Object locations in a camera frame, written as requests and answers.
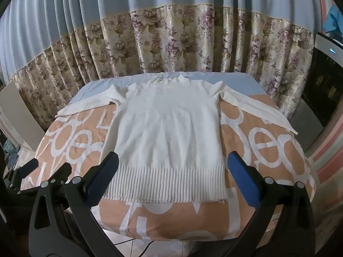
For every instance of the blue hanging cloth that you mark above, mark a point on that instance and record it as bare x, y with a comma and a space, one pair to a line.
335, 18

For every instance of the orange and white printed blanket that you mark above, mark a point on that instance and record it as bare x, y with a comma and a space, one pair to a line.
257, 150

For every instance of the black tower appliance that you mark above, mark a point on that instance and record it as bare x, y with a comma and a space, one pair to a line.
323, 80

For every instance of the white knit sweater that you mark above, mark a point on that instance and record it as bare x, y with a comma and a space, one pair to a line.
168, 139

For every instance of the light blue bed sheet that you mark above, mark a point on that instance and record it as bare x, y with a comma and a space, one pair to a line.
241, 84

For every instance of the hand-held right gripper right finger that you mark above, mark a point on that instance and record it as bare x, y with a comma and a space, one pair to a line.
243, 182

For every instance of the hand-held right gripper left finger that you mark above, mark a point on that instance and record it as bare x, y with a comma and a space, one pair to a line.
103, 176

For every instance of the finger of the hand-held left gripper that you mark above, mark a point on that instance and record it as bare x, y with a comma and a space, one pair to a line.
29, 166
61, 171

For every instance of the blue and floral curtain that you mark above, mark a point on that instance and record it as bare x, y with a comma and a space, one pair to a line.
171, 37

